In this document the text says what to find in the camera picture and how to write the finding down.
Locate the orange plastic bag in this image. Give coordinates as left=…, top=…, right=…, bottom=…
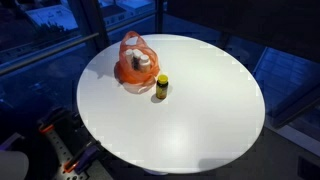
left=114, top=31, right=160, bottom=88

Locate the white cap bottle in bag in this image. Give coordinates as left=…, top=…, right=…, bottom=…
left=133, top=49, right=142, bottom=70

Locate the yellow cap vitamin bottle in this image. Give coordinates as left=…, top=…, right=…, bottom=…
left=156, top=75, right=169, bottom=99

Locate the white cap bottle right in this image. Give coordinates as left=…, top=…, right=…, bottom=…
left=139, top=55, right=151, bottom=73

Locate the purple orange clamp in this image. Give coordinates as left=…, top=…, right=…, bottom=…
left=63, top=142, right=100, bottom=174

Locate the metal window handrail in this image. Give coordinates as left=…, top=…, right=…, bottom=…
left=0, top=33, right=99, bottom=76

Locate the orange handled clamp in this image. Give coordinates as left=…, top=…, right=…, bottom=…
left=38, top=107, right=72, bottom=134

